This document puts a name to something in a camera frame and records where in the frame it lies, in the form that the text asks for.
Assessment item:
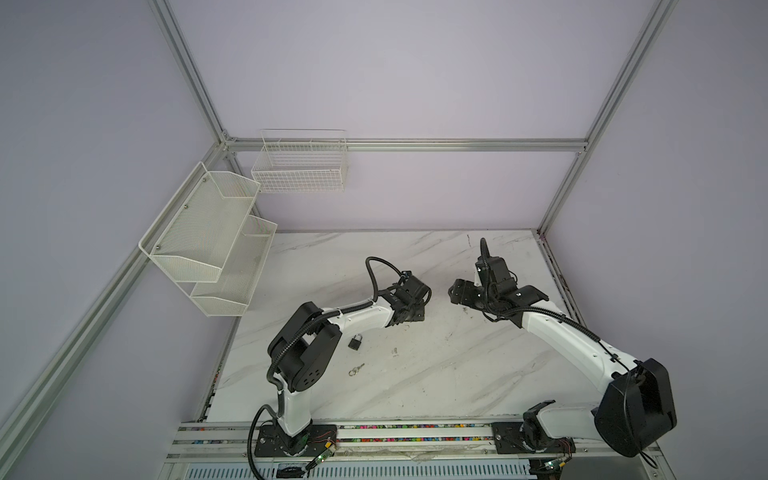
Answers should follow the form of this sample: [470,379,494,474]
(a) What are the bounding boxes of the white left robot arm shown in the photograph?
[254,271,432,456]

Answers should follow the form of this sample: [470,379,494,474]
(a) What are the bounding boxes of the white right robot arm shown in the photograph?
[448,255,678,457]

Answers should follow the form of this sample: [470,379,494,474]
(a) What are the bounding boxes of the black padlock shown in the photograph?
[348,334,363,351]

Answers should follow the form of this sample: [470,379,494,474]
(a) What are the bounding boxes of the white ventilated cover strip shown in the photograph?
[182,459,537,479]

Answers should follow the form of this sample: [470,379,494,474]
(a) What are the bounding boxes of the white mesh two-tier shelf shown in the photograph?
[138,163,277,317]

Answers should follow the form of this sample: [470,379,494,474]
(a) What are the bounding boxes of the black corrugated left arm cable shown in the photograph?
[247,256,409,480]

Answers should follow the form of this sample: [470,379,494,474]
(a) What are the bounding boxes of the aluminium table edge rail right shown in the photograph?
[533,230,587,327]

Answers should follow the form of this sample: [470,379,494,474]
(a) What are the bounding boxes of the aluminium frame horizontal back bar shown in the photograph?
[227,138,588,152]

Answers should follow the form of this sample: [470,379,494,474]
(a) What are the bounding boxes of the white wire basket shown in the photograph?
[251,129,348,193]

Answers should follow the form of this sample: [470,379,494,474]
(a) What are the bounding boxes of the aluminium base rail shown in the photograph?
[159,419,675,479]

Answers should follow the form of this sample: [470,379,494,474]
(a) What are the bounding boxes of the aluminium frame post back right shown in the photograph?
[537,0,678,236]

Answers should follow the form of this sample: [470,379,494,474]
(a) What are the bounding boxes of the aluminium frame post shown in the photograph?
[148,0,227,144]
[537,0,678,236]

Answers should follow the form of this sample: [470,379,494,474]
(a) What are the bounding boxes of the aluminium frame post back left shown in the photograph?
[148,0,227,144]

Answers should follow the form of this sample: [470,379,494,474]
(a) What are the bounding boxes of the aluminium frame left wall bar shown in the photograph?
[0,142,226,460]

